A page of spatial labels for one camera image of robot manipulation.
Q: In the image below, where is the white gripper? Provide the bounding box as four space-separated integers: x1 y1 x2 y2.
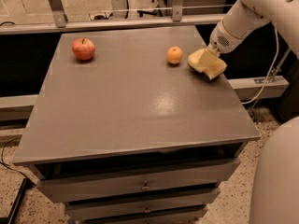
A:
203 19 246 80

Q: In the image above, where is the white cable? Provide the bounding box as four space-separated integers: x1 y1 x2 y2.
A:
241 26 280 105

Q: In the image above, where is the metal frame rail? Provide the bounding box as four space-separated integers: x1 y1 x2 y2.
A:
0 0 291 101

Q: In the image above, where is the orange fruit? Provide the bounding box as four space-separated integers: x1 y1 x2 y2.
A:
166 46 182 64

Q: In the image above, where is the yellow sponge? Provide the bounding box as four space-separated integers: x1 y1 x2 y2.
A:
188 49 218 73

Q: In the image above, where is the grey drawer cabinet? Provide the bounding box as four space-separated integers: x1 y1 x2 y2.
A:
14 26 259 224

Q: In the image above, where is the black flat floor object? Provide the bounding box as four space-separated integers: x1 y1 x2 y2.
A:
0 178 28 224

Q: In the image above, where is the red apple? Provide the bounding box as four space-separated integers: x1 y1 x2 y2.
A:
72 38 95 61

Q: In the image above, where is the black floor cable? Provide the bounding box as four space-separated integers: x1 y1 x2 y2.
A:
0 137 31 180

